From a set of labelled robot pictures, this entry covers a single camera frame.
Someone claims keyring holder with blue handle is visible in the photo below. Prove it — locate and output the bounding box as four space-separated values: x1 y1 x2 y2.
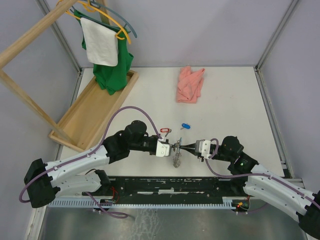
172 138 182 168

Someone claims red tagged key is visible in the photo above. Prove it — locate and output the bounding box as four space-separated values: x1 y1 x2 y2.
160 127 172 138

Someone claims blue tagged key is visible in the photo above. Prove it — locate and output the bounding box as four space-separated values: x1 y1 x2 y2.
180 123 191 130

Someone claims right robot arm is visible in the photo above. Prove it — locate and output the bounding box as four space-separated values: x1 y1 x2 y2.
179 136 320 239

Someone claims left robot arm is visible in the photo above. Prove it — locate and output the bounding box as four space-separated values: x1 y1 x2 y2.
24 120 167 208

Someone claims pink cloth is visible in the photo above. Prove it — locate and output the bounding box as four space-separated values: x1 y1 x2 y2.
175 66 205 104

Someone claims wooden tray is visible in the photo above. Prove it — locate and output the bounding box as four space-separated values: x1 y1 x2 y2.
48 70 139 152

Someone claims green shirt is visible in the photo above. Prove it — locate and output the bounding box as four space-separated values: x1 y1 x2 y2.
74 10 134 95

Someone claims white towel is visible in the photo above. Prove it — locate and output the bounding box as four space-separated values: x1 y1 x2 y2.
80 17 118 67

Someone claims yellow hanger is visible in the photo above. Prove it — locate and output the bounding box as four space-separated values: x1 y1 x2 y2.
76 0 138 45

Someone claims grey blue hanger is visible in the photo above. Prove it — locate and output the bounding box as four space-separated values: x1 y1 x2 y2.
76 0 138 44

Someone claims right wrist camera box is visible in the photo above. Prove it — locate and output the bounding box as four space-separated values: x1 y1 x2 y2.
195 139 212 159

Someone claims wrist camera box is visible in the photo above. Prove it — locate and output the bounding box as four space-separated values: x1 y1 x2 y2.
195 139 212 159
155 139 172 157

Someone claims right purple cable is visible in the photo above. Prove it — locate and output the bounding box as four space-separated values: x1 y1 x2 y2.
204 138 320 215

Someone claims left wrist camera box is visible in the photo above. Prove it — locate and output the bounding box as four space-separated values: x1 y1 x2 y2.
155 139 172 157

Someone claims white cable duct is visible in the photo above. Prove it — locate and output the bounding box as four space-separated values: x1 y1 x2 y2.
47 197 247 210

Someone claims wooden rack frame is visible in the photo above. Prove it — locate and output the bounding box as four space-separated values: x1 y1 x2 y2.
0 0 110 147

